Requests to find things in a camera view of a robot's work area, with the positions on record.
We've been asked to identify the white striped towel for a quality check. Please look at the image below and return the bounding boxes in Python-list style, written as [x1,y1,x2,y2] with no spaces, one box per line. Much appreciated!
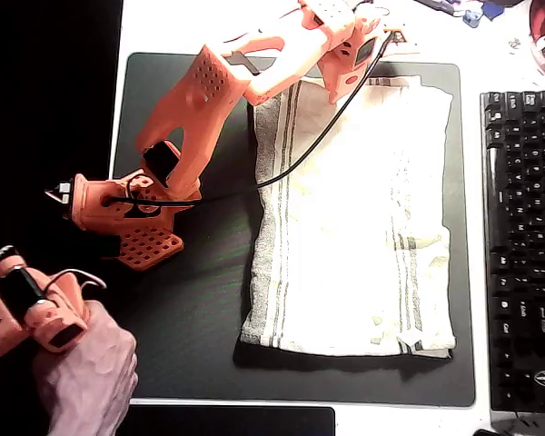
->
[239,74,458,360]

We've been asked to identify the orange leader arm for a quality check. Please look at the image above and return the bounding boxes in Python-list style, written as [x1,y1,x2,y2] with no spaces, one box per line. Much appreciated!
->
[0,244,108,370]

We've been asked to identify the person's hand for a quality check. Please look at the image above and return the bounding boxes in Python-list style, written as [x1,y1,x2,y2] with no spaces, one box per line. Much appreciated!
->
[31,299,140,436]

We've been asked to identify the white purple packet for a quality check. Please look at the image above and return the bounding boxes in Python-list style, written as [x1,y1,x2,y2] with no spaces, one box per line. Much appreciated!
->
[412,0,467,17]

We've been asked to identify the small blue toy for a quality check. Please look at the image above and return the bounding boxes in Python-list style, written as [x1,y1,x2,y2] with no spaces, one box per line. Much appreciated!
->
[461,7,485,28]

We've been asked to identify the dark blue object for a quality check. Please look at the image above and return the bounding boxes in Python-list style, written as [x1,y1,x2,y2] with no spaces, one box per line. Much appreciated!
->
[481,0,506,22]

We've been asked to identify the black computer keyboard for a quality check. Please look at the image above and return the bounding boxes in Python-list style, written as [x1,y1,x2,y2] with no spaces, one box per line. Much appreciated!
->
[479,89,545,414]

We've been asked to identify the black desk mat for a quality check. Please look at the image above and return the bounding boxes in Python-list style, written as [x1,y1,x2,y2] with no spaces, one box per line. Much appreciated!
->
[88,52,477,409]

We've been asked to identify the black flat tablet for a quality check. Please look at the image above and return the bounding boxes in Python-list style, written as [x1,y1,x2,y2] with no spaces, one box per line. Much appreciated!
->
[125,404,336,436]

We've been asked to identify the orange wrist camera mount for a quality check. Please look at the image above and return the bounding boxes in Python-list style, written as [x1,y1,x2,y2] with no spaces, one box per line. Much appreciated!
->
[381,26,412,49]

